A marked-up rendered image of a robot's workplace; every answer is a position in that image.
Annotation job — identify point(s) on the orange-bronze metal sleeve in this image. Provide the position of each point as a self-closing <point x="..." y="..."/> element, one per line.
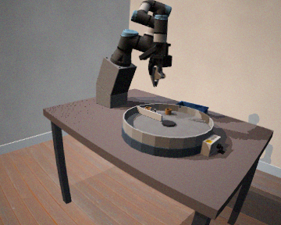
<point x="168" y="111"/>

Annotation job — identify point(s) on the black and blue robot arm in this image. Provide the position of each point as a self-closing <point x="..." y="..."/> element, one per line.
<point x="157" y="30"/>

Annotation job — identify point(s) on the blue open crate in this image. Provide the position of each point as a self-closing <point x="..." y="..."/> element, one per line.
<point x="194" y="106"/>

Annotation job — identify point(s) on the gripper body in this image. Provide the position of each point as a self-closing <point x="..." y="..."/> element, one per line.
<point x="164" y="60"/>

